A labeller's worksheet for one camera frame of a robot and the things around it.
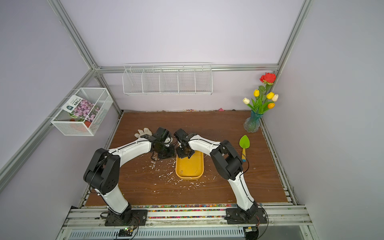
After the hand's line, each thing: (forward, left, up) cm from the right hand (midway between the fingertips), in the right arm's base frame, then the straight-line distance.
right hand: (182, 153), depth 96 cm
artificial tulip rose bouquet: (+25, -53, +24) cm, 63 cm away
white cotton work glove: (+19, +27, 0) cm, 33 cm away
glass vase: (+19, -48, +7) cm, 52 cm away
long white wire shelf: (+41, +10, +29) cm, 51 cm away
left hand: (-5, +3, +5) cm, 8 cm away
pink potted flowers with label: (+6, +48, +34) cm, 59 cm away
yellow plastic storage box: (-10, -6, -1) cm, 12 cm away
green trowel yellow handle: (+7, -43, -1) cm, 43 cm away
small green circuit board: (-42, +25, -2) cm, 49 cm away
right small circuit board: (-42, -36, -3) cm, 56 cm away
